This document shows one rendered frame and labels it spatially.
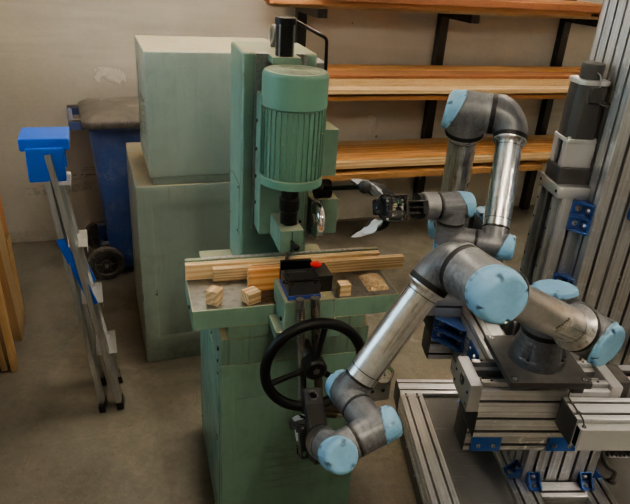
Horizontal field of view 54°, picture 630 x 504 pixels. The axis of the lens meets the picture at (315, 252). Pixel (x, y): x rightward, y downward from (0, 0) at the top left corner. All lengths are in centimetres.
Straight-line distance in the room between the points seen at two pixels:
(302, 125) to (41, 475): 164
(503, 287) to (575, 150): 65
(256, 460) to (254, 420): 16
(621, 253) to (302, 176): 91
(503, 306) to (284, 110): 73
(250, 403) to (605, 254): 110
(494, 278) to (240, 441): 104
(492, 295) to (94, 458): 179
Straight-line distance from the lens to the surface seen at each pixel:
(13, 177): 418
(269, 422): 197
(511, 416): 185
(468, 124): 189
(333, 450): 132
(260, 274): 176
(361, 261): 192
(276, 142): 165
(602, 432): 181
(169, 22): 398
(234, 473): 208
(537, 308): 142
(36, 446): 273
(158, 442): 264
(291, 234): 177
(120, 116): 345
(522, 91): 432
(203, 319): 171
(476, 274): 128
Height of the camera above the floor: 178
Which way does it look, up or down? 26 degrees down
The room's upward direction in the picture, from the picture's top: 4 degrees clockwise
